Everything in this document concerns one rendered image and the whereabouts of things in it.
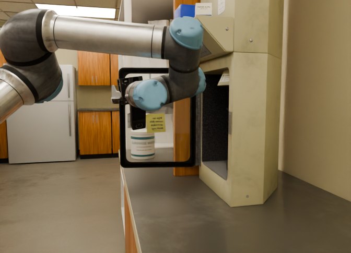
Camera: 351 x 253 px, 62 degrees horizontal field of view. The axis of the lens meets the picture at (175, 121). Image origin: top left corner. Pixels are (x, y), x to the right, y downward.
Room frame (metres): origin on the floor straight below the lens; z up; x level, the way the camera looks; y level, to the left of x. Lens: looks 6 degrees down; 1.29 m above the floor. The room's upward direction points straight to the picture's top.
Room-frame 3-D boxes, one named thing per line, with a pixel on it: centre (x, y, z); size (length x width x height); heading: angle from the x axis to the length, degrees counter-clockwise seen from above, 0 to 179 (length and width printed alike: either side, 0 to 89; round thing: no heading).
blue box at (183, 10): (1.11, -0.05, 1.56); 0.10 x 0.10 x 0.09; 13
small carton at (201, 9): (0.96, -0.09, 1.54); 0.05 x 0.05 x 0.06; 89
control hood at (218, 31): (1.01, -0.08, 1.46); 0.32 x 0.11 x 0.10; 13
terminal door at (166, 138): (1.16, 0.07, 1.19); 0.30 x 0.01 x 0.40; 93
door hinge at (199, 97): (1.17, -0.09, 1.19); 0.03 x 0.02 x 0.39; 13
